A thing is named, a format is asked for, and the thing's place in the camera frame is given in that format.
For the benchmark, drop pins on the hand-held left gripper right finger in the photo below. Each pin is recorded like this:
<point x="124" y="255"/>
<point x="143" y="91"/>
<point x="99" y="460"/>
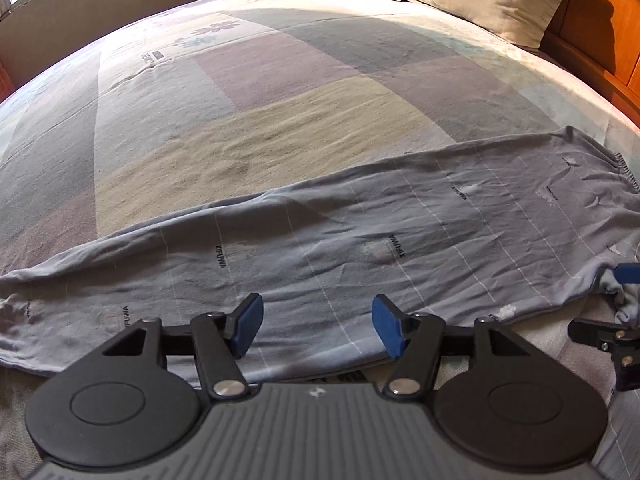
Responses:
<point x="387" y="325"/>

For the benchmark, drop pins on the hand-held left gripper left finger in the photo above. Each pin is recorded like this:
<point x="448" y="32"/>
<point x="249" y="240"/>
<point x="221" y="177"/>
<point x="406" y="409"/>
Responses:
<point x="248" y="322"/>

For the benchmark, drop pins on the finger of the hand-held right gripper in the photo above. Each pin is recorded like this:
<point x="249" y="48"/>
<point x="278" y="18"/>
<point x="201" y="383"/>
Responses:
<point x="629" y="274"/>
<point x="590" y="332"/>

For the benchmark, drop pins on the grey pants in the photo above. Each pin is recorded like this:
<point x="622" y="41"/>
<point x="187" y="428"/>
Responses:
<point x="350" y="240"/>

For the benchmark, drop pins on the wooden headboard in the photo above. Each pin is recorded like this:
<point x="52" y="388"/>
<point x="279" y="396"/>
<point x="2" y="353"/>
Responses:
<point x="610" y="10"/>

